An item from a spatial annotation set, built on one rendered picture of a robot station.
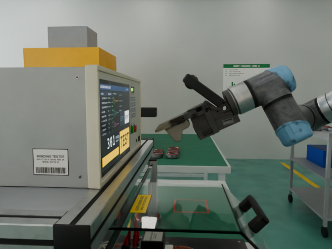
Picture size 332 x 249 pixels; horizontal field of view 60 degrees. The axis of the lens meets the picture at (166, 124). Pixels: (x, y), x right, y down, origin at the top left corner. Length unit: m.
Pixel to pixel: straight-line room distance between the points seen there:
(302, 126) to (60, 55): 3.96
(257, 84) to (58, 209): 0.52
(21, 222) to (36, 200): 0.08
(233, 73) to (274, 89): 5.23
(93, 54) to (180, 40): 2.25
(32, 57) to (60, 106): 4.10
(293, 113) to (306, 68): 5.62
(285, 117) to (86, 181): 0.46
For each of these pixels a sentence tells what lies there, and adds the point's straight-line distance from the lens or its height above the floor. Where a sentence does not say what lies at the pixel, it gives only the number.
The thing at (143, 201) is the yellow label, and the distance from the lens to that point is 0.58.
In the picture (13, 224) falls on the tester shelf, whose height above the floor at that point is 1.11.
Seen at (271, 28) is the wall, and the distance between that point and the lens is 6.23.
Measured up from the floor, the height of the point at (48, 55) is 1.85.
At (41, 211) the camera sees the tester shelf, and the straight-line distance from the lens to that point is 0.44.
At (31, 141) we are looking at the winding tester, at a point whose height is 1.19.
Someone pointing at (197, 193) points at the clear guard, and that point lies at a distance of 0.63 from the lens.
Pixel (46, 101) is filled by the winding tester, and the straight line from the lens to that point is 0.51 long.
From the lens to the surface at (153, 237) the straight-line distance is 0.87.
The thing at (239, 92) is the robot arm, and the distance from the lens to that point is 0.73.
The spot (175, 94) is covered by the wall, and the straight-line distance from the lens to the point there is 5.87.
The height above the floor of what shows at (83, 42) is 2.06.
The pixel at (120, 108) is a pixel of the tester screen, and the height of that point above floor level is 1.24.
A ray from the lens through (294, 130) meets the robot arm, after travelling 0.72.
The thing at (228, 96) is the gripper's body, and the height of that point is 1.27.
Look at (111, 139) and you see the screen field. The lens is 0.57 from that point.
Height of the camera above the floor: 1.27
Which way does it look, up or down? 6 degrees down
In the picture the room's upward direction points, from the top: straight up
